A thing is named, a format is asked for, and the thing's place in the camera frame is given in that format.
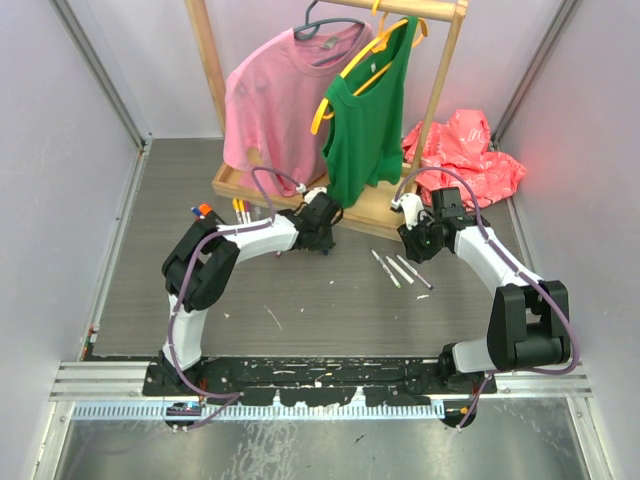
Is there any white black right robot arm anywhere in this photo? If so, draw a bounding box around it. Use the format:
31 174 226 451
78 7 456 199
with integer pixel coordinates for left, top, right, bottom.
391 187 573 394

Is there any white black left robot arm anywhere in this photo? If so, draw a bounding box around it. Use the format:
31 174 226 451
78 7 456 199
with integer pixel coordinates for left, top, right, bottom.
161 188 343 396

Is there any wooden clothes rack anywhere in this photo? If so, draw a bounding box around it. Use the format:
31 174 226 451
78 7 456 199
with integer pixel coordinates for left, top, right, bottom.
187 1 468 238

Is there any green tank top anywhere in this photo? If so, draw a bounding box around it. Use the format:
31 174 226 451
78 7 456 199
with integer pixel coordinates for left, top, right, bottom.
311 16 428 208

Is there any crumpled coral pink cloth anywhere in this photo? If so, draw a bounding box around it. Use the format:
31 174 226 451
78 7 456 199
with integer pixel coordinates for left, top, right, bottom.
415 109 527 208

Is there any pink t-shirt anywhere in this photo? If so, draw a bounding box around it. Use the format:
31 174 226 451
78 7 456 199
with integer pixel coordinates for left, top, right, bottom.
223 23 373 197

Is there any yellow clothes hanger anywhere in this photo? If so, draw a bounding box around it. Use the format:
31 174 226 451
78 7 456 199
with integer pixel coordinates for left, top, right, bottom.
310 0 430 136

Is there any grey clothes hanger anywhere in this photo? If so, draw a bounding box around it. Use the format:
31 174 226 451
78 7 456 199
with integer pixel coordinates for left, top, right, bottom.
293 0 368 67

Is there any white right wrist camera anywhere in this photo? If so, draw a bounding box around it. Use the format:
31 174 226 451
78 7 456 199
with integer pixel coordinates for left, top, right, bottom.
391 193 423 230

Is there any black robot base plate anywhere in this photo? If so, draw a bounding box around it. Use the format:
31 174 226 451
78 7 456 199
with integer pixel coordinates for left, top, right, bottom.
142 355 499 407

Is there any slotted cable duct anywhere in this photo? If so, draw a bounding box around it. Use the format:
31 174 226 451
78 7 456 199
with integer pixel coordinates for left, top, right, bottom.
70 401 445 422

